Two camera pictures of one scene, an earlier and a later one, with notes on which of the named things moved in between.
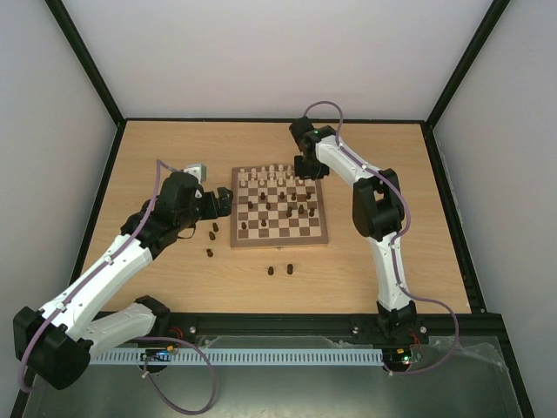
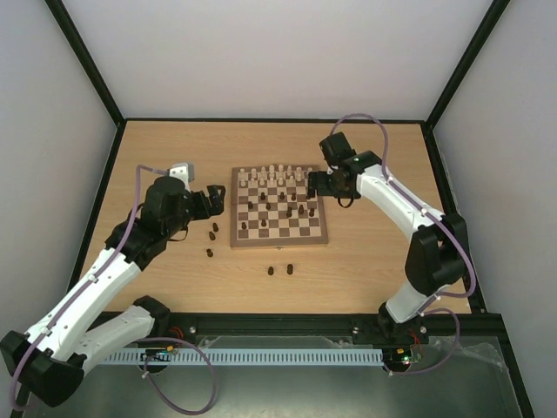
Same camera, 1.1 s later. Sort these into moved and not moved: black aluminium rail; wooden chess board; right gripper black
Moved: right gripper black
Not moved: black aluminium rail; wooden chess board
